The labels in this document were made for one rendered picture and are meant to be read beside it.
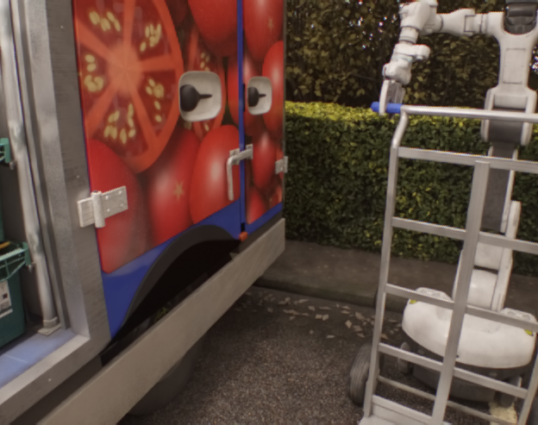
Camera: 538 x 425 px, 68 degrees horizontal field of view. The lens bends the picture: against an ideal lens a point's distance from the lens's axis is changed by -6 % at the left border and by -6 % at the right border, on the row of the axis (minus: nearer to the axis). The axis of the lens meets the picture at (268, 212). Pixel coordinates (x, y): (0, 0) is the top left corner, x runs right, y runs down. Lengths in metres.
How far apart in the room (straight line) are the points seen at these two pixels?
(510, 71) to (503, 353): 1.20
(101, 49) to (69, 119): 0.20
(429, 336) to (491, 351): 0.24
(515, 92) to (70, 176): 1.80
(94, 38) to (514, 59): 1.68
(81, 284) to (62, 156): 0.33
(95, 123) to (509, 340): 1.66
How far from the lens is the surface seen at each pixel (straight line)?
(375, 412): 1.89
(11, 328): 1.29
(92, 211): 1.13
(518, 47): 2.12
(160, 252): 1.41
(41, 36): 1.07
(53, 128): 1.07
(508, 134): 2.06
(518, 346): 1.91
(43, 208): 1.16
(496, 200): 2.13
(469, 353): 1.85
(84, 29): 1.13
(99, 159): 1.14
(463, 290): 1.46
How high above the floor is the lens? 1.30
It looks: 18 degrees down
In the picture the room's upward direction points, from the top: straight up
